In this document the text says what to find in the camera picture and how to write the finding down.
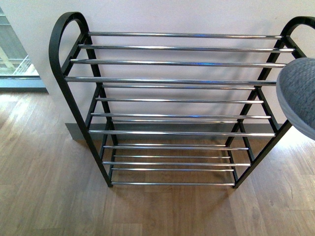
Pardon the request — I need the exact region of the grey sneaker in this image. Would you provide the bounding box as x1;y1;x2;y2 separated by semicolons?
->
276;58;315;140

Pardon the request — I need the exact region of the black metal shoe rack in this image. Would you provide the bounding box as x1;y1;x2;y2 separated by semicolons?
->
49;12;315;188

